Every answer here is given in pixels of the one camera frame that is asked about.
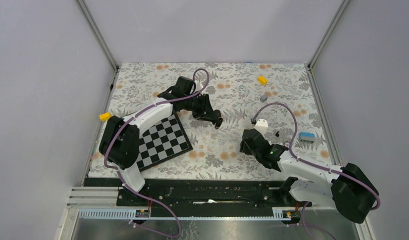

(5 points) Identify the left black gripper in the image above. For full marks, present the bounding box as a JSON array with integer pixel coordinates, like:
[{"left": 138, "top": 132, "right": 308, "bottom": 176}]
[{"left": 183, "top": 93, "right": 219, "bottom": 122}]

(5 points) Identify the black earbud charging case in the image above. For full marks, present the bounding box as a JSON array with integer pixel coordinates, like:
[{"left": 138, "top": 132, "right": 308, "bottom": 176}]
[{"left": 214, "top": 116, "right": 223, "bottom": 130}]

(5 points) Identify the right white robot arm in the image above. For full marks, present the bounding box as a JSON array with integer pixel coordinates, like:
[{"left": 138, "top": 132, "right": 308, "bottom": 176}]
[{"left": 240, "top": 129, "right": 381, "bottom": 224}]

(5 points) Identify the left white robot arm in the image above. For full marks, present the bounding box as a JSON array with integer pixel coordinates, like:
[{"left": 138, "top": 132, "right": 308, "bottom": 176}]
[{"left": 99, "top": 76, "right": 223, "bottom": 206}]

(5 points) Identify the small grey block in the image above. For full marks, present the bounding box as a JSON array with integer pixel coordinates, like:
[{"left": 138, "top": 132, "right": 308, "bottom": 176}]
[{"left": 259, "top": 95, "right": 268, "bottom": 103}]

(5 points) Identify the blue white eraser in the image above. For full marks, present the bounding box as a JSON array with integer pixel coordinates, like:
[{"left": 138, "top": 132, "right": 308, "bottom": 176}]
[{"left": 298, "top": 131, "right": 316, "bottom": 143}]

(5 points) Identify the black white checkerboard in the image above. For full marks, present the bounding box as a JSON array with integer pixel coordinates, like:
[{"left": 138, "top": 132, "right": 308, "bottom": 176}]
[{"left": 136, "top": 113, "right": 193, "bottom": 172}]

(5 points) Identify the floral patterned table mat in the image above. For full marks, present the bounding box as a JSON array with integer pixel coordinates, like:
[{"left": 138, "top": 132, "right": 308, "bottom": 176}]
[{"left": 107, "top": 63, "right": 333, "bottom": 181}]

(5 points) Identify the yellow block far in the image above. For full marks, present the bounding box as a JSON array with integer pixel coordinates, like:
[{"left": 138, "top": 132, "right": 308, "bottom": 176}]
[{"left": 257, "top": 75, "right": 268, "bottom": 85}]

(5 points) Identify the yellow block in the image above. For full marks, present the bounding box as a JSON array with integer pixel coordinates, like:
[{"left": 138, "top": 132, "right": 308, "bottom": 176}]
[
  {"left": 257, "top": 75, "right": 268, "bottom": 85},
  {"left": 99, "top": 112, "right": 112, "bottom": 122}
]

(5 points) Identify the yellow block left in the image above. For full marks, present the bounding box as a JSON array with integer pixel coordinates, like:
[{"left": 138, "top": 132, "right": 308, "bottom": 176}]
[{"left": 99, "top": 112, "right": 112, "bottom": 122}]

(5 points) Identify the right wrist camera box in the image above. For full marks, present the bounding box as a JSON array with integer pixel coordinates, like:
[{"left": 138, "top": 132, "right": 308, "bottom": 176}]
[{"left": 251, "top": 118, "right": 269, "bottom": 136}]

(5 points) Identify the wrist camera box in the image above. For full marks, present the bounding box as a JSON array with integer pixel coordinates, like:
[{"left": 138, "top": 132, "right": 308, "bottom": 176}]
[
  {"left": 251, "top": 118, "right": 269, "bottom": 136},
  {"left": 193, "top": 82, "right": 203, "bottom": 93}
]

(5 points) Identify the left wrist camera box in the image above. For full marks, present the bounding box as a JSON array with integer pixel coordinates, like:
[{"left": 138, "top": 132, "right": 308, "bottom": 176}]
[{"left": 193, "top": 82, "right": 203, "bottom": 93}]

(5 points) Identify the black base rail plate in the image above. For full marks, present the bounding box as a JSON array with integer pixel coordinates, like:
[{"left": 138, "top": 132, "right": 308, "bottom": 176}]
[{"left": 116, "top": 178, "right": 313, "bottom": 219}]

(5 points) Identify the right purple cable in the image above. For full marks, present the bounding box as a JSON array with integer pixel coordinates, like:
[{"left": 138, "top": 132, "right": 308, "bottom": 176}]
[{"left": 250, "top": 101, "right": 382, "bottom": 240}]

